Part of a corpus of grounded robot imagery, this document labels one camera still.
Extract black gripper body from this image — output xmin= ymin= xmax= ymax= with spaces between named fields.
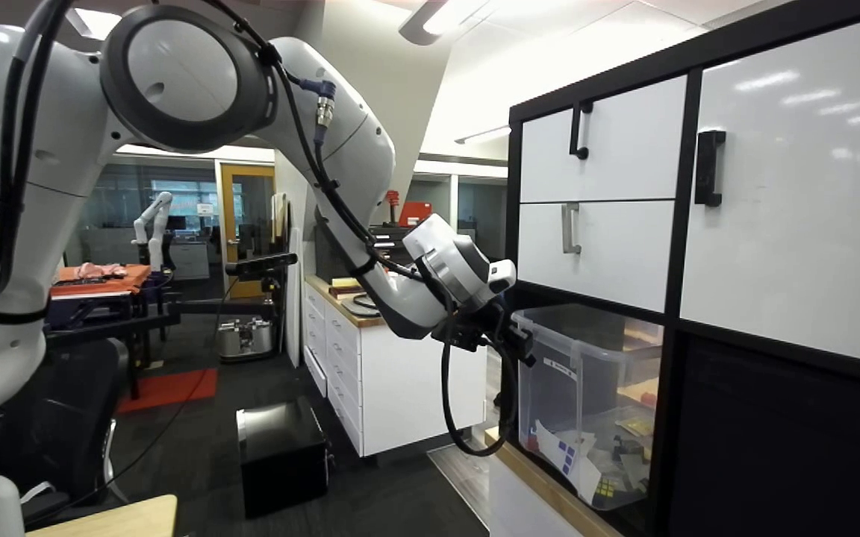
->
xmin=433 ymin=290 xmax=514 ymax=356

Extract clear plastic storage bin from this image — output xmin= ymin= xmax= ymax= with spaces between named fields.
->
xmin=505 ymin=301 xmax=670 ymax=517

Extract white counter cabinet wood top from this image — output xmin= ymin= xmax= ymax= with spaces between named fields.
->
xmin=300 ymin=276 xmax=497 ymax=463

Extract white paper cards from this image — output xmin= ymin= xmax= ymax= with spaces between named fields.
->
xmin=531 ymin=416 xmax=606 ymax=507

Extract red appliance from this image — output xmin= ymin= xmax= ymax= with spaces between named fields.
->
xmin=399 ymin=201 xmax=436 ymax=229

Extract black desktop drawer organizer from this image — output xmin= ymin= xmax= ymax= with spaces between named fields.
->
xmin=312 ymin=219 xmax=352 ymax=284

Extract metal pot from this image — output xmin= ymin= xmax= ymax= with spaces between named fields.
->
xmin=212 ymin=314 xmax=282 ymax=362

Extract black box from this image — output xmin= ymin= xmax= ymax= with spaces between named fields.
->
xmin=231 ymin=398 xmax=334 ymax=523

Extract red floor mat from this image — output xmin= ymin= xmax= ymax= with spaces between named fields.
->
xmin=115 ymin=365 xmax=224 ymax=420

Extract long ceiling light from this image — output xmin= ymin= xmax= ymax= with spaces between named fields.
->
xmin=399 ymin=0 xmax=499 ymax=49

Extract large white cabinet door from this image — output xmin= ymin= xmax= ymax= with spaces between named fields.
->
xmin=679 ymin=7 xmax=860 ymax=374

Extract red top work table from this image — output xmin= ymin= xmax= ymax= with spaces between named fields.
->
xmin=43 ymin=261 xmax=173 ymax=401

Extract light wood table corner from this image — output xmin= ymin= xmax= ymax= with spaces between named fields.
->
xmin=24 ymin=493 xmax=182 ymax=537

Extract black office chair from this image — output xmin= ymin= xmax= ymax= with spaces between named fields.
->
xmin=0 ymin=335 xmax=137 ymax=514

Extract rectangular ceiling light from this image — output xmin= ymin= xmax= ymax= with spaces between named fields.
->
xmin=67 ymin=7 xmax=125 ymax=46

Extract white drawer front grey handle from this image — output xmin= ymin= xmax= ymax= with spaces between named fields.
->
xmin=514 ymin=201 xmax=679 ymax=317

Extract white drawer front black handle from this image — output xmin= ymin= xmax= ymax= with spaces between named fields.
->
xmin=518 ymin=76 xmax=690 ymax=205

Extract black camera stand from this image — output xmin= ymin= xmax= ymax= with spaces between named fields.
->
xmin=222 ymin=249 xmax=302 ymax=308

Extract black door handle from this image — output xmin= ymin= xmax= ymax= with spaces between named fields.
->
xmin=694 ymin=125 xmax=730 ymax=213

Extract yellow door frame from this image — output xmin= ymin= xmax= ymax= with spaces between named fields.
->
xmin=216 ymin=162 xmax=282 ymax=304

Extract black frame storage cabinet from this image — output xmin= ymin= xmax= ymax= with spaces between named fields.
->
xmin=503 ymin=0 xmax=860 ymax=537

